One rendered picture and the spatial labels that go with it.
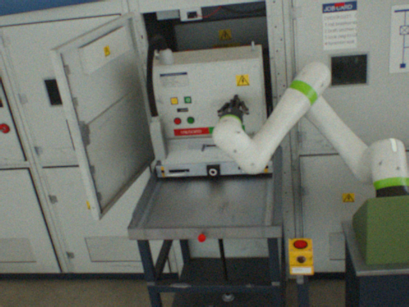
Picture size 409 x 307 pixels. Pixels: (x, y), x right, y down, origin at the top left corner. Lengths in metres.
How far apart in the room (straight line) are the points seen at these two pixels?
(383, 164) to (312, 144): 0.66
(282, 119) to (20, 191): 1.71
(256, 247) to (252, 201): 0.79
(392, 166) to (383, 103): 0.60
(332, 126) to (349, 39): 0.45
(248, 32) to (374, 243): 1.56
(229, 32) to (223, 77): 0.90
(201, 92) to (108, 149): 0.49
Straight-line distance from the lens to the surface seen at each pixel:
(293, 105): 1.90
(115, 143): 2.31
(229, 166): 2.28
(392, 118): 2.52
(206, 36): 3.02
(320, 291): 2.94
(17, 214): 3.16
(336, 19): 2.33
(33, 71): 2.68
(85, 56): 2.07
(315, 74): 1.97
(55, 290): 3.30
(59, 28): 2.55
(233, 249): 2.91
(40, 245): 3.23
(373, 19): 2.35
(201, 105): 2.19
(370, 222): 1.83
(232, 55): 2.18
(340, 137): 2.10
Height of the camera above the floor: 1.97
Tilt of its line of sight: 26 degrees down
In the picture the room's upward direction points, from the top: 8 degrees counter-clockwise
